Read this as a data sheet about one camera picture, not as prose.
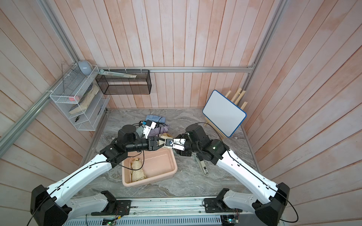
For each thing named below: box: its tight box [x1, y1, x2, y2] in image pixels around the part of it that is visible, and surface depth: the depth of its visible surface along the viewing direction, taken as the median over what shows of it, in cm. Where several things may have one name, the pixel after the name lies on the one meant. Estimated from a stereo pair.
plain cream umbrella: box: [131, 157, 147, 183], surface depth 81 cm
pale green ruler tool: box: [98, 69, 138, 79], surface depth 93 cm
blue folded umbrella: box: [145, 114, 166, 124], surface depth 113 cm
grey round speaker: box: [77, 59, 93, 76], surface depth 84 cm
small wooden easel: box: [203, 87, 249, 139], surface depth 87 cm
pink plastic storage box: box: [121, 146, 179, 188], surface depth 81 cm
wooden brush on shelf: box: [68, 82, 100, 115], surface depth 83 cm
